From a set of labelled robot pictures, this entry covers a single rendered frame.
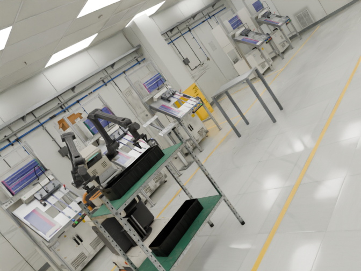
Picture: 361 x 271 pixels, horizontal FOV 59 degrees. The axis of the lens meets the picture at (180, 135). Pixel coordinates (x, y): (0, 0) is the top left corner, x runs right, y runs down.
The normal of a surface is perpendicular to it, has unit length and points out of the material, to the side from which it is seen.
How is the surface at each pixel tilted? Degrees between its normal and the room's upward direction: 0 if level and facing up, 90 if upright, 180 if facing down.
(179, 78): 90
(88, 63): 90
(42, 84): 90
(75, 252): 90
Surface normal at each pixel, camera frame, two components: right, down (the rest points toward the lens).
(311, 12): -0.55, 0.54
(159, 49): 0.60, -0.26
